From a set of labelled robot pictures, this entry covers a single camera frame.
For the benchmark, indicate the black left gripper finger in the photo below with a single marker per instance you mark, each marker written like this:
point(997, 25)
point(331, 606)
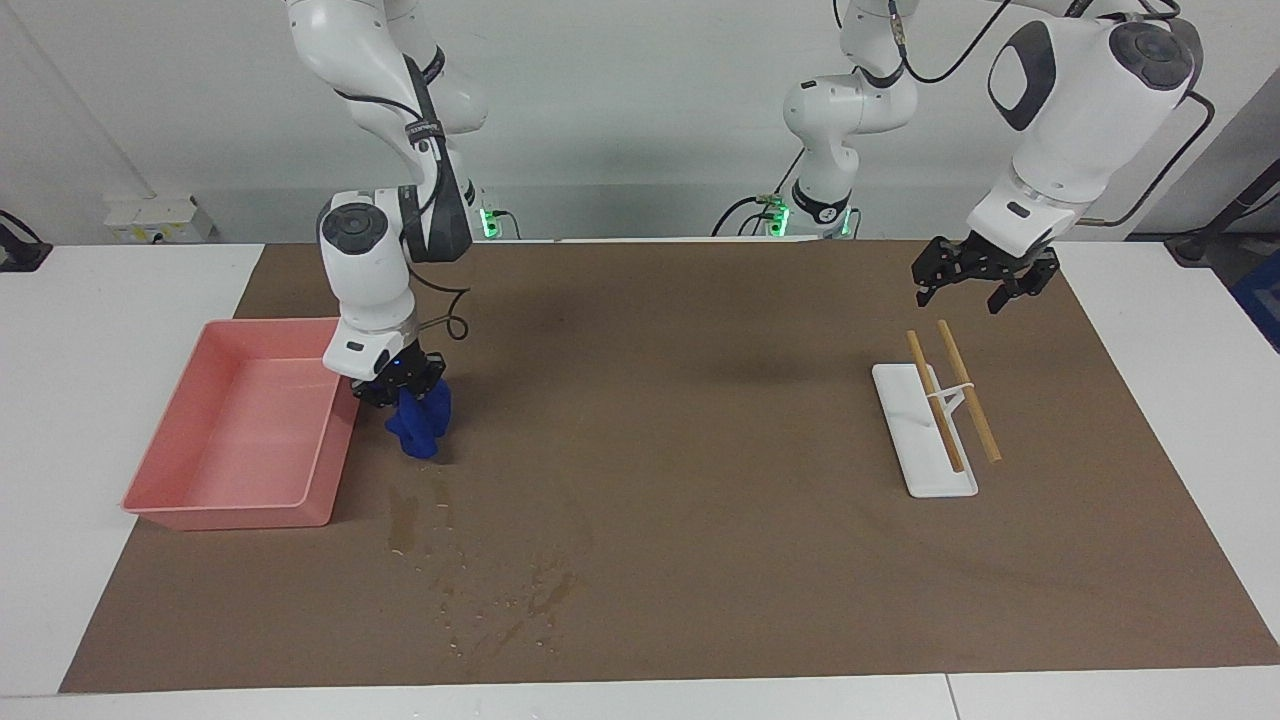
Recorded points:
point(930, 275)
point(1025, 285)

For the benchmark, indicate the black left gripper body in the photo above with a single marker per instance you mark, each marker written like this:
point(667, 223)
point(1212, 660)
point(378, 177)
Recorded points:
point(990, 255)

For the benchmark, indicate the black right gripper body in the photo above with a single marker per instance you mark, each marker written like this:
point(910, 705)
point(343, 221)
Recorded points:
point(405, 368)

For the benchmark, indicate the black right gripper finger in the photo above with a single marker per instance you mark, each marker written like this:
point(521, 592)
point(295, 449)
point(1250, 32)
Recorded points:
point(436, 375)
point(372, 395)

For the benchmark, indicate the blue towel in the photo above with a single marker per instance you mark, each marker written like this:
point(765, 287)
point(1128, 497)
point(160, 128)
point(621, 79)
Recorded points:
point(420, 425)

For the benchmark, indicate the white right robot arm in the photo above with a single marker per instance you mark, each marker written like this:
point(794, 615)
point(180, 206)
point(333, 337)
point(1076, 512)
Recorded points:
point(375, 260)

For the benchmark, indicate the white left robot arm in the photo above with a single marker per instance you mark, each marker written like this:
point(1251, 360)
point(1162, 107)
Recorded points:
point(1080, 110)

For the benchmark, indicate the spilled water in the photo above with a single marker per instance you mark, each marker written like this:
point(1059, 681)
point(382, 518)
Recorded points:
point(402, 520)

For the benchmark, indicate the white towel rack base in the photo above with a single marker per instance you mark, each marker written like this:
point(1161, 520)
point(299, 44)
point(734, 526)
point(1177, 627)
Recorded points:
point(925, 460)

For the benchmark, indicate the wooden rack rod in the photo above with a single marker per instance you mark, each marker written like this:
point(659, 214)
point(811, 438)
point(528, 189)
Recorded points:
point(940, 410)
point(975, 405)

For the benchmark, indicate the pink plastic bin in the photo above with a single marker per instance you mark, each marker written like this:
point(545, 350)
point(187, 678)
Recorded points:
point(240, 430)

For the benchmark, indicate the black stand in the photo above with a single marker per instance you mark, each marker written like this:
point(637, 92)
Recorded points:
point(1215, 235)

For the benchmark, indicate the blue crate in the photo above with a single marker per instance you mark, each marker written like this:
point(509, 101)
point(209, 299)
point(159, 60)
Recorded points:
point(1262, 300)

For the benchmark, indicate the brown table mat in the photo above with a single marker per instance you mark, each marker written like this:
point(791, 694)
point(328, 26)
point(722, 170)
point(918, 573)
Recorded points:
point(680, 450)

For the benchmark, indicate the black clamp mount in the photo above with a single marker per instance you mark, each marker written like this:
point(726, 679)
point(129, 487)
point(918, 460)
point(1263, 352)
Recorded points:
point(20, 250)

